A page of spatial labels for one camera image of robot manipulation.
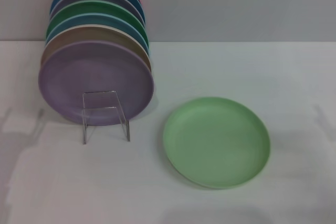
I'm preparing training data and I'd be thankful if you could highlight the clear acrylic plate rack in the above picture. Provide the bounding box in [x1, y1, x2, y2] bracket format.
[81, 91, 131, 145]

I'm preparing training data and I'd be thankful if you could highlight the beige plate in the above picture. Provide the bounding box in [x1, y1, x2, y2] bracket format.
[40, 24, 153, 73]

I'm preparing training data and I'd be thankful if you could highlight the light green plate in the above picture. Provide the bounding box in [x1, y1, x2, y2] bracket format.
[162, 96, 271, 190]

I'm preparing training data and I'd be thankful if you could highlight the lavender plate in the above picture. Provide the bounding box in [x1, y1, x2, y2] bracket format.
[38, 39, 155, 127]

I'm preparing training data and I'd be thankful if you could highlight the dark green plate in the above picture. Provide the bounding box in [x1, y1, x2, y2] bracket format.
[45, 0, 147, 39]

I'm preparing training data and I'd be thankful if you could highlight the light blue plate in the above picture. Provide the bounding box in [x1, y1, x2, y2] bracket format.
[45, 12, 150, 49]

